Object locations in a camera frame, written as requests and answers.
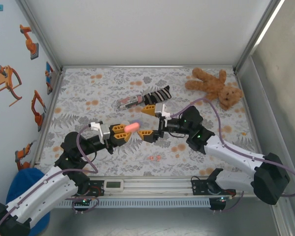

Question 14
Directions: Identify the orange grey gripper sticker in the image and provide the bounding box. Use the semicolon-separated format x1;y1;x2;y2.
0;65;23;107

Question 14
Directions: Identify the white digital timer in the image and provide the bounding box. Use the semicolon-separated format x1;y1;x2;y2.
103;179;124;192

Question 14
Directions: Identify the pink earbud charging case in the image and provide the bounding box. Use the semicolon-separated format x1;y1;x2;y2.
124;122;140;133

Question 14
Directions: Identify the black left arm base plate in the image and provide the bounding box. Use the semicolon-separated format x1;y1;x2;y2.
88;179;105;197

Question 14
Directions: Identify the aluminium frame post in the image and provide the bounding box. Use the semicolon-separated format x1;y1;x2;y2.
16;0;63;73
233;0;282;72

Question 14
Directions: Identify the blue orange machine sticker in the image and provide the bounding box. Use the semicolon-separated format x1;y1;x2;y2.
44;61;55;95

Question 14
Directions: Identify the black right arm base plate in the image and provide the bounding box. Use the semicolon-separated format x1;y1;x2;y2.
191;175;236;197

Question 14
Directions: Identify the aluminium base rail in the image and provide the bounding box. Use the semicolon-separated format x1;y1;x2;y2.
49;176;236;199

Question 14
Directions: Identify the green-lit circuit board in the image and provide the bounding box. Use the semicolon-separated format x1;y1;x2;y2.
73;197;92;205
210;195;231;211

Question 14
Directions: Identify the blue cap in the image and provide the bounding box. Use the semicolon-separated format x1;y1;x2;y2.
6;168;51;236

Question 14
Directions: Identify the aluminium frame side rail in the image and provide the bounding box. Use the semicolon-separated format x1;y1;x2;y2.
236;70;295;236
30;70;64;168

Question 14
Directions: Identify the rolled flag print packet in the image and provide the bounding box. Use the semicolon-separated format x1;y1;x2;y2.
116;94;146;111

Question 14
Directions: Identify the black white striped sock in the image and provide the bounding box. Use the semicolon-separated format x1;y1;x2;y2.
143;85;173;107

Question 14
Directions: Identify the brown teddy bear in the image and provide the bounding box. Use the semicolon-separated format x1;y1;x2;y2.
184;67;244;111

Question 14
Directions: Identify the aluminium frame cross bar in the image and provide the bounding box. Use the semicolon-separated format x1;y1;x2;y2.
61;64;236;70

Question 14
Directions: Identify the white slotted cable duct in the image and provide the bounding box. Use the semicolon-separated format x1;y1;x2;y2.
49;198;211;209

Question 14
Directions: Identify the floral table cloth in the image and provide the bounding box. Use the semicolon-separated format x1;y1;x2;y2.
40;67;264;177

